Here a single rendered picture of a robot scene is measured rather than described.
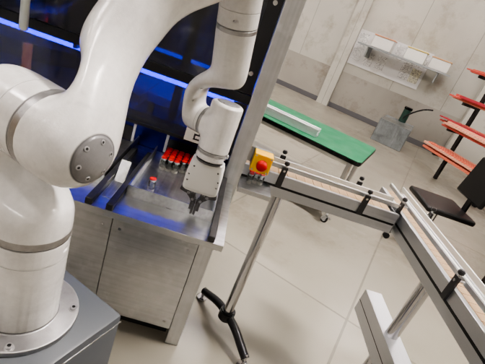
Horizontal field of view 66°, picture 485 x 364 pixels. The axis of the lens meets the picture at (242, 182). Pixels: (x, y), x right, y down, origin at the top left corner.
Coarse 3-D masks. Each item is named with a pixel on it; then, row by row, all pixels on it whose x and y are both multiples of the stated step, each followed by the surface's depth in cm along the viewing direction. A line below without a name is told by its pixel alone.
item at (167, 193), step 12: (156, 156) 137; (144, 168) 124; (156, 168) 128; (132, 180) 109; (144, 180) 119; (168, 180) 124; (180, 180) 127; (132, 192) 107; (144, 192) 107; (156, 192) 114; (168, 192) 117; (180, 192) 120; (168, 204) 109; (180, 204) 109; (204, 204) 118; (204, 216) 110
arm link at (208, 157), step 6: (198, 150) 97; (198, 156) 97; (204, 156) 96; (210, 156) 96; (216, 156) 96; (222, 156) 97; (228, 156) 101; (210, 162) 97; (216, 162) 97; (222, 162) 98
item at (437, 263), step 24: (384, 192) 175; (408, 216) 157; (432, 216) 156; (408, 240) 143; (432, 240) 134; (432, 264) 126; (456, 264) 130; (432, 288) 122; (456, 288) 114; (480, 288) 114; (456, 312) 109; (480, 312) 107; (456, 336) 106; (480, 336) 98; (480, 360) 96
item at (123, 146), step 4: (124, 140) 140; (136, 140) 138; (120, 144) 135; (124, 144) 137; (128, 144) 138; (132, 144) 133; (136, 144) 140; (120, 148) 133; (124, 148) 134; (128, 148) 129; (120, 152) 130; (124, 152) 125; (116, 156) 127; (120, 156) 121; (116, 160) 118; (112, 164) 114; (112, 168) 116; (108, 172) 113; (104, 176) 110
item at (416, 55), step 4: (408, 48) 784; (412, 48) 781; (408, 52) 785; (412, 52) 782; (416, 52) 779; (420, 52) 776; (424, 52) 771; (404, 56) 791; (408, 56) 787; (412, 56) 784; (416, 56) 780; (420, 56) 777; (424, 56) 774; (412, 60) 786; (416, 60) 782; (420, 60) 779; (424, 60) 776
